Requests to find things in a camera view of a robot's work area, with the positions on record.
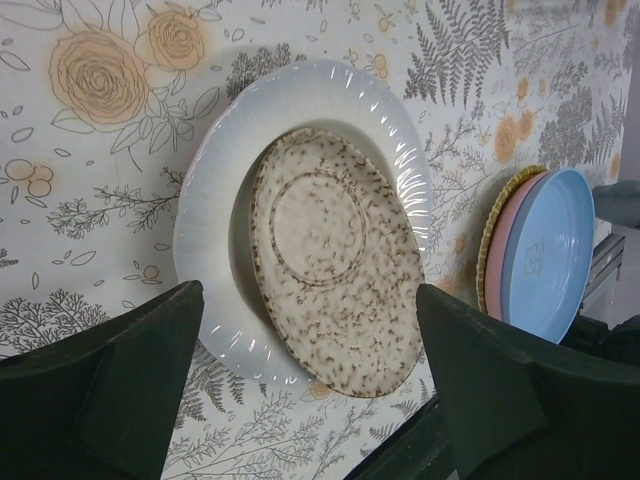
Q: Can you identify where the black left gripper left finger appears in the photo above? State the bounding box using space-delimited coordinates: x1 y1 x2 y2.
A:
1 281 204 479

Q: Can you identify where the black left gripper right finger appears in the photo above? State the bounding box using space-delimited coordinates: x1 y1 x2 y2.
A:
416 285 639 479

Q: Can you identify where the brown speckled saucer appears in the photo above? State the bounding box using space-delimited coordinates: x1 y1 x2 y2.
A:
249 128 424 398

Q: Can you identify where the yellow woven plate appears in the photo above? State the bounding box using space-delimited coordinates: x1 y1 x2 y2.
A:
475 165 548 313

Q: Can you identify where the pink plate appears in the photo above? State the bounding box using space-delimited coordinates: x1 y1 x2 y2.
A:
483 171 548 320

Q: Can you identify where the light blue plate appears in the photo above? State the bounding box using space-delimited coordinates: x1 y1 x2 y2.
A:
509 168 595 344

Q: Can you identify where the white ribbed deep plate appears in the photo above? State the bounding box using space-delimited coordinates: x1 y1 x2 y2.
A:
173 60 433 390

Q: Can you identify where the floral patterned table mat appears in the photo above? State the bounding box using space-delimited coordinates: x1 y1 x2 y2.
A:
1 1 639 479

